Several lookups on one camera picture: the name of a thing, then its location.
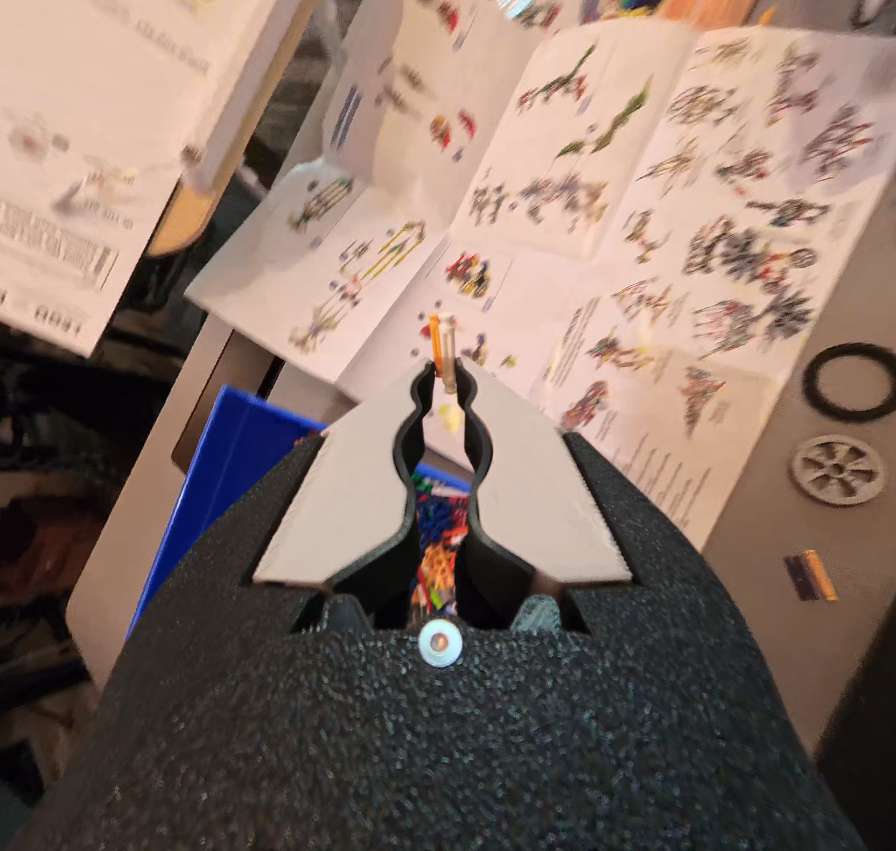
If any blue plastic bin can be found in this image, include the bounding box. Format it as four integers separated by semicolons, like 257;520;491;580
126;383;471;645

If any black rubber tyre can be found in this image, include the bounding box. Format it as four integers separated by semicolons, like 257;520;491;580
801;343;896;423

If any short purple rod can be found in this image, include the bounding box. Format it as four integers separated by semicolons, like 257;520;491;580
784;553;816;601

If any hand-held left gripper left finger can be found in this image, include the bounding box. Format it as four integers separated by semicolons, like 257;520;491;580
251;359;438;591

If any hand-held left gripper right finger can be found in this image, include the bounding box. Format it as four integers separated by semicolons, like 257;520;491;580
449;359;636;591

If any grey wheel hub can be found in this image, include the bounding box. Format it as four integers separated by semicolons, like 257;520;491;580
791;434;886;507

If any building instruction sheet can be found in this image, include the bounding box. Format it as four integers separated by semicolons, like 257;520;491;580
185;21;896;551

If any white task instruction board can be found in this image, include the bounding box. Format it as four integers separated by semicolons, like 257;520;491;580
0;0;344;358

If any white rod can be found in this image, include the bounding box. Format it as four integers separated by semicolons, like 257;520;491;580
440;313;463;397

